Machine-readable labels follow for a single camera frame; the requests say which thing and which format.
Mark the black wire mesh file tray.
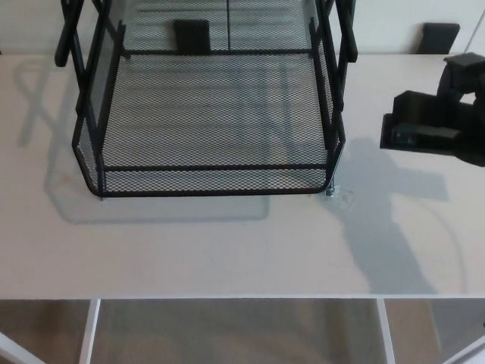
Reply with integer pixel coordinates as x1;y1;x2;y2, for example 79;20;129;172
55;0;359;200

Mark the white slanted desk leg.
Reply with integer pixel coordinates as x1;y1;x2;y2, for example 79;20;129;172
442;333;485;364
0;331;39;364

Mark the black chair backrest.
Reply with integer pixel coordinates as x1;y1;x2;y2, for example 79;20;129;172
418;22;462;55
173;19;211;55

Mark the white desk frame bar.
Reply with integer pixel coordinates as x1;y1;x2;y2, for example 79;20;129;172
376;299;397;364
80;299;102;364

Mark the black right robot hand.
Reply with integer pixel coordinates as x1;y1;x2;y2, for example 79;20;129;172
379;52;485;168

